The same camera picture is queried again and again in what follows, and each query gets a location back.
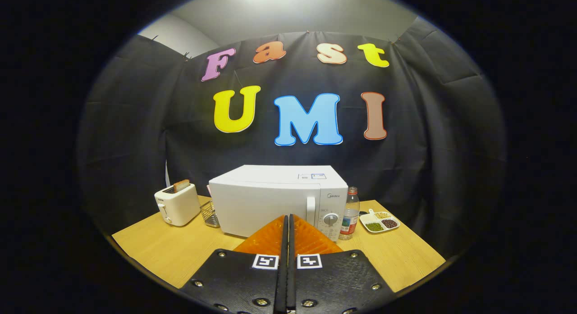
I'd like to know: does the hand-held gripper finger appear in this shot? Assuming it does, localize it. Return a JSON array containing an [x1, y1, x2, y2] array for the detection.
[[288, 214, 397, 314], [179, 214, 289, 314]]

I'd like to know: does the white microwave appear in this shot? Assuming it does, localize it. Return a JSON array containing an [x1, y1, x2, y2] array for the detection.
[[209, 164, 349, 242]]

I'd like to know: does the clear plastic water bottle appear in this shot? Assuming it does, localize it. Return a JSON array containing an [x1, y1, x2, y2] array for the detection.
[[339, 187, 361, 241]]

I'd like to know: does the white divided dish of beans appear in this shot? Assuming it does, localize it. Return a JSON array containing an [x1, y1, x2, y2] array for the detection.
[[359, 209, 401, 234]]

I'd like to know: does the white toaster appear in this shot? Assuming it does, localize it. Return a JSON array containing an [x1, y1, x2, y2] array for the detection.
[[154, 183, 201, 227]]

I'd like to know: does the black backdrop cloth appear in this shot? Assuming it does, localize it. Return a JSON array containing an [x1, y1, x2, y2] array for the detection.
[[77, 17, 508, 260]]

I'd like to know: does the wire mesh holder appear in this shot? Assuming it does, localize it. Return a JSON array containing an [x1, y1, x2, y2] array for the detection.
[[200, 200, 220, 228]]

